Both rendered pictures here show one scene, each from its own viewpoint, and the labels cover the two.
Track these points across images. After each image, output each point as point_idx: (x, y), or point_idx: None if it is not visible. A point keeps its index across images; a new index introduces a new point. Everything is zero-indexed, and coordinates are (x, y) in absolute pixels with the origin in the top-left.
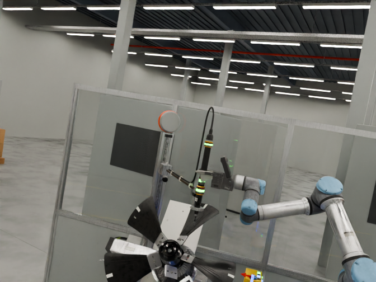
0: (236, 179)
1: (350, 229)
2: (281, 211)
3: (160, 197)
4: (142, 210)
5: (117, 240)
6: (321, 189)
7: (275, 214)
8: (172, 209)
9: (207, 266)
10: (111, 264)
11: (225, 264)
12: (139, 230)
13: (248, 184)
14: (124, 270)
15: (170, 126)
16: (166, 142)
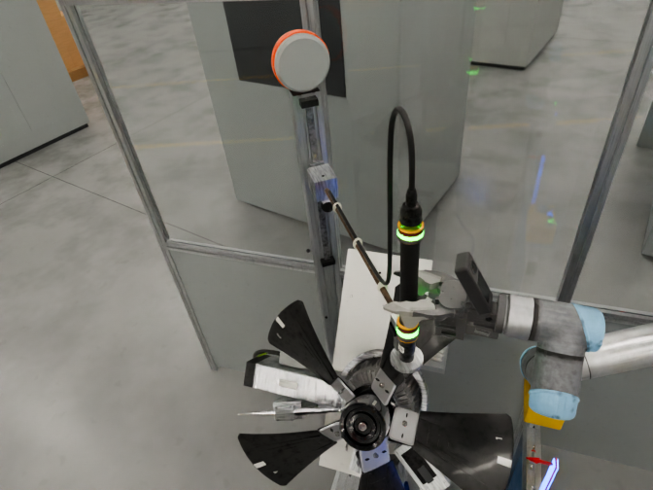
0: (511, 324)
1: None
2: (644, 363)
3: (330, 226)
4: (289, 326)
5: (260, 367)
6: None
7: (624, 370)
8: (356, 270)
9: (449, 446)
10: (257, 450)
11: (488, 427)
12: (295, 359)
13: (549, 336)
14: (284, 455)
15: (306, 77)
16: (308, 119)
